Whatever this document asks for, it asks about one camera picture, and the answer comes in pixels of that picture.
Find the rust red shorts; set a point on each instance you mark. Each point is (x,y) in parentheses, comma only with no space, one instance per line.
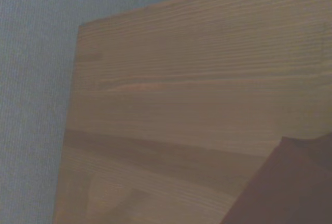
(285,187)

